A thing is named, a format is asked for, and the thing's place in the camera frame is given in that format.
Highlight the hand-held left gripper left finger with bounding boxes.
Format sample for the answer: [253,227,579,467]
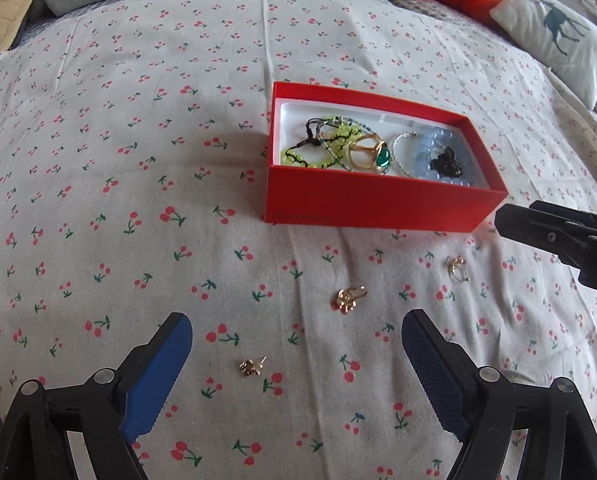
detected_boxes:
[0,312,194,480]

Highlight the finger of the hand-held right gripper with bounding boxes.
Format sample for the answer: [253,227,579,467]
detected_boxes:
[495,204,597,291]
[529,200,597,231]

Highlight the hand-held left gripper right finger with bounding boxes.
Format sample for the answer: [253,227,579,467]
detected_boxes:
[401,309,597,480]

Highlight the gold hoop earring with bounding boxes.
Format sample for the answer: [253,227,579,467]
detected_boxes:
[445,255,471,283]

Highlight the small gold stud earring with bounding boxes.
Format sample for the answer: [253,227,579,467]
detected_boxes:
[239,356,268,378]

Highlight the gold flower ring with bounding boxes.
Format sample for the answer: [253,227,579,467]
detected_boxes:
[331,285,368,315]

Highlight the black hair claw clip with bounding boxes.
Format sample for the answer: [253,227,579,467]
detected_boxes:
[429,146,465,177]

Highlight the blue bead bracelet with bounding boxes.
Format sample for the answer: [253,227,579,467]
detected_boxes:
[413,128,480,187]

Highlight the clear bead bracelet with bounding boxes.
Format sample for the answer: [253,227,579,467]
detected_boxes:
[391,131,430,179]

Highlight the red cardboard box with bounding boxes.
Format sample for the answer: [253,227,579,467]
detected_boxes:
[261,81,509,234]

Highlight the gold ring with green gem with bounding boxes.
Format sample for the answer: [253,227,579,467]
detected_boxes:
[347,134,395,176]

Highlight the thin seed bead bracelet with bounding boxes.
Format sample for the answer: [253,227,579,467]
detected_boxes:
[317,119,380,173]

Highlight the black cord charm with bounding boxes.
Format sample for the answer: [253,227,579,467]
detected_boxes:
[305,118,330,142]

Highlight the green bead bracelet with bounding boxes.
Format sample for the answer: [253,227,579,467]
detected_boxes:
[281,117,360,171]

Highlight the deer print pillow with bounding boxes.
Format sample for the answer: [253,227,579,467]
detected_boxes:
[489,0,597,110]

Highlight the cherry print bedsheet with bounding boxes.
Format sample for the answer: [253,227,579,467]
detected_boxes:
[0,0,597,480]

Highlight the red plush toy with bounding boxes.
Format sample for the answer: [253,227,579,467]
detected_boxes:
[447,0,510,24]

